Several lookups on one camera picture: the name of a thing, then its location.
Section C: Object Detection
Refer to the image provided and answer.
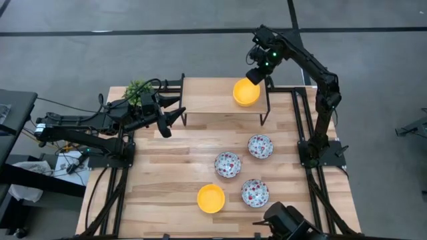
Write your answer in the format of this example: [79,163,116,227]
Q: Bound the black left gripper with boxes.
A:
[123,91,187,139]

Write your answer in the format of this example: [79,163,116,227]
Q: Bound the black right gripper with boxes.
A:
[246,25,284,86]

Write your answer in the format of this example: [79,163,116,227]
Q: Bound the red bowl floral inside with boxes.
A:
[213,151,242,179]
[247,134,274,160]
[241,179,270,209]

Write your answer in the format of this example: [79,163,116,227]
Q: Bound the wooden riser shelf black legs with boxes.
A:
[179,77,271,127]

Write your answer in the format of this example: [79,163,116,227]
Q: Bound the green potted plant white pot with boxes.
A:
[122,79,154,107]

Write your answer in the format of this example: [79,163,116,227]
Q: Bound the white box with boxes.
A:
[53,151,90,187]

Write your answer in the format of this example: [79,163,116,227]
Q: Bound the black bench beam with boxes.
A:
[0,163,87,198]

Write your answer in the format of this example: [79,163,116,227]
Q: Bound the dark grey desk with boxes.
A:
[0,89,39,167]

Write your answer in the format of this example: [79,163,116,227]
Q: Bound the grey metal stand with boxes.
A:
[395,108,427,137]

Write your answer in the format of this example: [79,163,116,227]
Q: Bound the white plastic bag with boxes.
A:
[8,161,51,203]

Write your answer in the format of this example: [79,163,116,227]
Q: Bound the black aluminium extrusion frame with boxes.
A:
[265,75,363,238]
[78,73,185,239]

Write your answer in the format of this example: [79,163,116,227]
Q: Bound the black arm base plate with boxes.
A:
[298,139,347,167]
[88,142,136,169]

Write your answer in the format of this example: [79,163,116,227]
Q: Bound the thin black cable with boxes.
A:
[36,96,101,115]

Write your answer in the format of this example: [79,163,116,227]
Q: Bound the thick black cable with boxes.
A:
[85,166,109,231]

